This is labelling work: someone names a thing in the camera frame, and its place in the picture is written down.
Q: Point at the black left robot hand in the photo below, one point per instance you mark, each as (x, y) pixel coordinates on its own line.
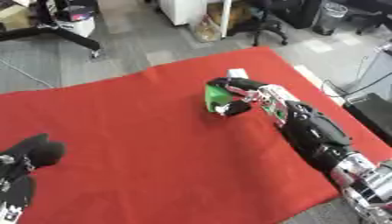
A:
(40, 150)

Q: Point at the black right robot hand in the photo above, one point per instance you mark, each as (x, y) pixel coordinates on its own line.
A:
(244, 84)

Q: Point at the green block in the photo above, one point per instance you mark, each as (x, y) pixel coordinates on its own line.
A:
(216, 96)

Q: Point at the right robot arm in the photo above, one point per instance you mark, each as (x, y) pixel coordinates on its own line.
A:
(316, 134)

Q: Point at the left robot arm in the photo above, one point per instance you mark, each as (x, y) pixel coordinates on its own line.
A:
(14, 189)

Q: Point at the black box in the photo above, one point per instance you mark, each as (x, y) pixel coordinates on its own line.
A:
(375, 115)

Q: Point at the tan cardboard box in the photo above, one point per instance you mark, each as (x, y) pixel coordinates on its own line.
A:
(13, 14)

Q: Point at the white block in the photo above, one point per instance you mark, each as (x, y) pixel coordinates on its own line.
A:
(237, 73)

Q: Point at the black office chair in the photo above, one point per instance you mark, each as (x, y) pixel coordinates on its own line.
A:
(265, 26)

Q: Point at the clear plastic bag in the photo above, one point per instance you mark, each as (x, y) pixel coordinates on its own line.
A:
(207, 30)

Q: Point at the white pole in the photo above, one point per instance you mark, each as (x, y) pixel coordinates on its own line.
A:
(226, 17)

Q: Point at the black case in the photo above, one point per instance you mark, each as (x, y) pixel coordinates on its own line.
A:
(296, 13)

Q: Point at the white cabinet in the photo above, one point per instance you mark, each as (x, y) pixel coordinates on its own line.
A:
(181, 11)

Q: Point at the grey mesh trash can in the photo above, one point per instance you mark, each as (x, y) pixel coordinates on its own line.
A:
(331, 17)

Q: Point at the black stand with legs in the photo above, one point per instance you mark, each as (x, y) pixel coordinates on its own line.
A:
(61, 30)

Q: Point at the white bin with bag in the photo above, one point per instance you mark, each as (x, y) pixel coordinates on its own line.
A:
(76, 22)

